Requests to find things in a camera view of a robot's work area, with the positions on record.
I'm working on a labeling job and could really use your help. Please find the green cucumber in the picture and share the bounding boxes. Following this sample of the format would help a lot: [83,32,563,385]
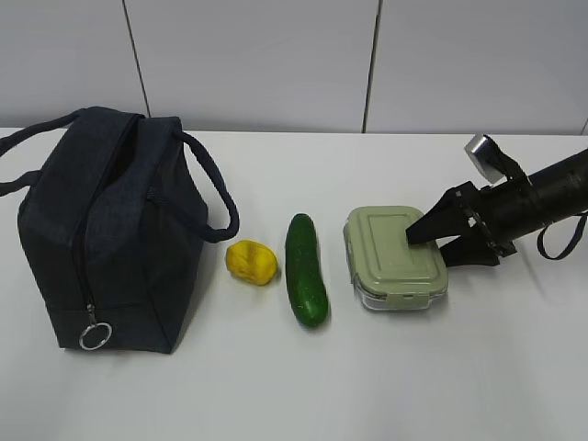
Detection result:
[285,213,330,329]

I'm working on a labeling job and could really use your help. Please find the yellow lemon-shaped toy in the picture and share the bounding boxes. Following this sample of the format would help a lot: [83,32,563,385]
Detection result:
[225,240,278,286]

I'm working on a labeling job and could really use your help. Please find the glass container with green lid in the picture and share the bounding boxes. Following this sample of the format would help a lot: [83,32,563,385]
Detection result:
[344,206,448,311]

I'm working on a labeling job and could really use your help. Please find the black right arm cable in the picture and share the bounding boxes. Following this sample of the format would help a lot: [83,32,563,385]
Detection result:
[537,213,585,261]

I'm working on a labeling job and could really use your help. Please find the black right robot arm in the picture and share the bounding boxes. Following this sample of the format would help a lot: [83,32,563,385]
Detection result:
[406,150,587,267]

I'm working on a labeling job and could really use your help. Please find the silver zipper pull ring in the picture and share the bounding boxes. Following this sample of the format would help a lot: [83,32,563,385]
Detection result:
[79,302,113,352]

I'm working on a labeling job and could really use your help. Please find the dark navy fabric lunch bag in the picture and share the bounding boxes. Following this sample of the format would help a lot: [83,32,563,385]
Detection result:
[1,107,240,354]

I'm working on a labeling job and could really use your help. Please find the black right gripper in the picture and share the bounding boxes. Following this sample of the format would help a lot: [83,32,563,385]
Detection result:
[406,177,542,266]

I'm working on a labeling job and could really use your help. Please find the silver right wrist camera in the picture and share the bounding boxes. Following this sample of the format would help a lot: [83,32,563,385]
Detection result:
[464,134,506,184]

